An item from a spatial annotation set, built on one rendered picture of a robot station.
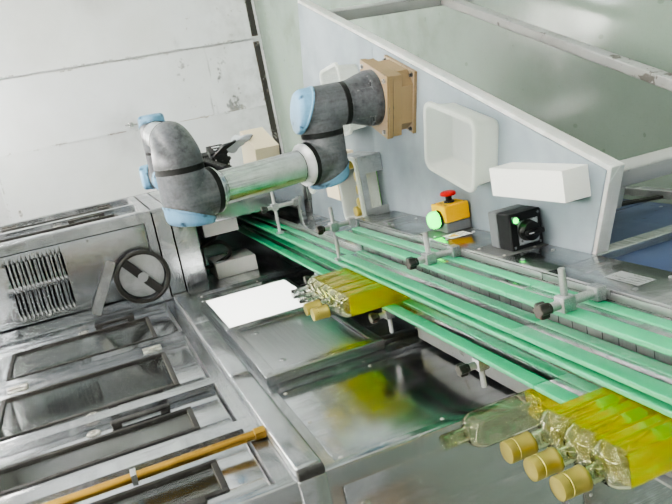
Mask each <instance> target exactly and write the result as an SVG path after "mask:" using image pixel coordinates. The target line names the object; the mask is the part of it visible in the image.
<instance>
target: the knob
mask: <svg viewBox="0 0 672 504"><path fill-rule="evenodd" d="M544 231H545V229H544V227H540V225H539V224H538V223H537V222H535V221H533V220H531V219H526V220H524V221H522V222H521V223H520V225H519V228H518V234H519V236H520V238H521V239H523V240H526V241H529V240H531V241H532V240H535V239H537V238H538V237H539V235H540V233H541V232H544Z"/></svg>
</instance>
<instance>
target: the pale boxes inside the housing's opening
mask: <svg viewBox="0 0 672 504"><path fill-rule="evenodd" d="M197 230H198V233H199V234H200V235H202V236H203V237H205V238H207V237H211V236H215V235H219V234H223V233H227V232H231V231H235V230H239V228H238V223H237V219H236V217H235V218H231V219H227V220H223V221H219V222H214V223H212V224H208V225H203V226H198V227H197ZM226 254H227V253H224V254H220V255H216V256H212V257H208V258H207V259H208V263H209V264H211V263H213V264H214V267H212V268H210V271H211V273H212V274H213V275H214V276H216V277H217V278H218V279H223V278H227V277H230V276H234V275H238V274H241V273H245V272H249V271H252V270H256V269H258V265H257V261H256V256H255V254H254V253H252V252H251V251H249V250H248V249H246V248H243V249H239V250H235V251H232V254H231V256H230V257H229V258H228V259H226V260H223V261H218V260H220V259H221V258H223V257H224V256H225V255H226ZM216 261H218V262H216Z"/></svg>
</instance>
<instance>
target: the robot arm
mask: <svg viewBox="0 0 672 504"><path fill-rule="evenodd" d="M384 116H385V96H384V91H383V87H382V84H381V81H380V79H379V77H378V75H377V74H376V73H375V72H374V71H373V70H371V69H368V70H363V71H360V72H358V73H357V74H355V75H353V76H351V77H349V78H348V79H346V80H344V81H339V82H334V83H328V84H322V85H317V86H308V87H307V88H302V89H298V90H296V91H295V92H294V94H293V95H292V98H291V103H290V119H291V125H292V128H293V131H294V132H295V133H296V134H298V135H301V140H302V143H300V144H297V145H295V147H294V148H293V150H292V152H288V153H284V154H281V155H277V156H273V157H269V158H265V159H261V160H257V161H253V162H250V163H246V164H242V165H238V166H234V167H232V165H230V160H231V157H230V156H228V155H227V153H228V152H229V153H235V152H236V151H237V150H238V148H239V147H240V146H242V145H244V143H245V142H247V141H249V140H250V139H251V137H252V136H253V135H252V134H246V135H243V136H238V135H234V136H233V137H232V138H231V142H228V143H225V144H223V145H222V144H218V145H213V146H208V147H206V152H204V153H201V151H200V149H199V147H198V145H197V143H196V141H195V140H194V138H193V137H192V135H191V134H190V133H189V131H188V130H187V129H186V128H185V127H184V126H182V125H181V124H179V123H177V122H174V121H165V118H164V115H163V114H162V113H154V114H148V115H143V116H140V117H138V125H139V127H138V128H139V130H140V134H141V138H142V142H143V147H144V151H145V155H146V160H147V164H146V165H142V166H140V167H139V174H140V179H141V182H142V185H143V188H144V189H145V190H149V189H157V190H159V194H160V198H161V202H162V210H163V211H164V214H165V218H166V221H167V223H168V224H170V225H171V226H175V227H195V226H203V225H208V224H212V223H214V222H215V221H216V216H215V215H216V214H219V213H222V212H223V211H224V210H225V208H226V206H227V204H231V203H234V202H238V201H241V200H244V199H248V198H251V197H255V196H258V195H261V194H265V193H268V192H272V191H275V190H279V189H282V188H285V187H289V186H292V185H296V184H299V183H301V184H303V185H304V186H310V188H311V189H314V190H320V189H326V188H328V187H333V186H336V185H338V184H340V183H342V182H344V181H345V180H346V179H347V178H348V177H349V173H350V171H349V160H348V156H347V149H346V143H345V136H344V130H343V125H348V124H356V125H364V126H376V125H380V124H381V123H382V122H383V119H384ZM215 146H219V147H216V148H211V147H215ZM213 149H217V150H213Z"/></svg>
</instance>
